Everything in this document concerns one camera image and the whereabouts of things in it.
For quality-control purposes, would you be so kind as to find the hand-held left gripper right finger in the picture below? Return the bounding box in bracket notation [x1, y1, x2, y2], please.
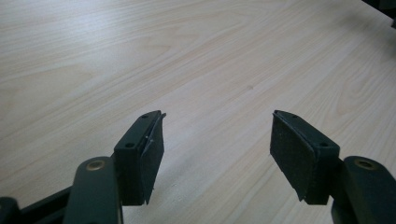
[269, 109, 341, 205]

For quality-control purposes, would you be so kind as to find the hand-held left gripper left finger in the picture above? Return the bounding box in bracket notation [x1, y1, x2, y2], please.
[113, 110, 167, 207]

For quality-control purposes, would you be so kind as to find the dark blurred object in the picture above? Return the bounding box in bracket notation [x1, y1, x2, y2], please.
[361, 0, 396, 31]

